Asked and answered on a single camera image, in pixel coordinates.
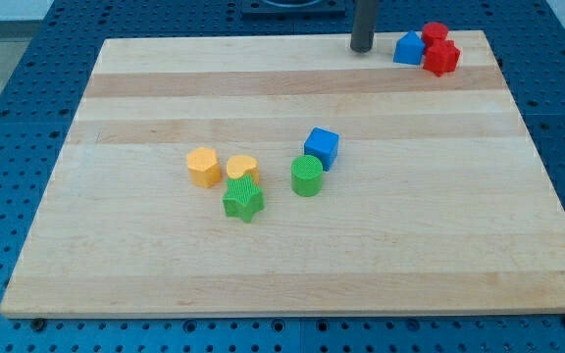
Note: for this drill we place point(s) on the green cylinder block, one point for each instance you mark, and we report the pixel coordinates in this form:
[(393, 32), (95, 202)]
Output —
[(306, 175)]

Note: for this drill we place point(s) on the green star block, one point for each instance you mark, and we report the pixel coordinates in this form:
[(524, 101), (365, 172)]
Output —
[(243, 198)]

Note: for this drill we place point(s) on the yellow heart block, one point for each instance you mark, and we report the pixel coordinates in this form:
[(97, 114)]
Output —
[(239, 166)]

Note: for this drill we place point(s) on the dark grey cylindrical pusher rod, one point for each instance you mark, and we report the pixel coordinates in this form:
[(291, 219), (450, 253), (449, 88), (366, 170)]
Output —
[(363, 27)]

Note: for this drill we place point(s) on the blue cube block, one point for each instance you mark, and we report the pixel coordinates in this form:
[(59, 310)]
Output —
[(322, 144)]

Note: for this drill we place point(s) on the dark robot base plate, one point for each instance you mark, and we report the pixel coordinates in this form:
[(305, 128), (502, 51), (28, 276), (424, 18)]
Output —
[(255, 9)]

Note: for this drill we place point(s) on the yellow hexagon block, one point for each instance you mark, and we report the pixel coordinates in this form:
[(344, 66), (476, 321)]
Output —
[(203, 167)]

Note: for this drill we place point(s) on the wooden board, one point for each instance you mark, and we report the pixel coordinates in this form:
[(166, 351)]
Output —
[(437, 202)]

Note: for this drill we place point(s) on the blue triangle block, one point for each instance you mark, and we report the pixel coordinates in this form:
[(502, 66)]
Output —
[(409, 49)]

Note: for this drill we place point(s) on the red star block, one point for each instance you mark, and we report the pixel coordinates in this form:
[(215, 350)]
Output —
[(441, 57)]

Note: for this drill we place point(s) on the red cylinder block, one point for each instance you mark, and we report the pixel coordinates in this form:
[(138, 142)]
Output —
[(432, 32)]

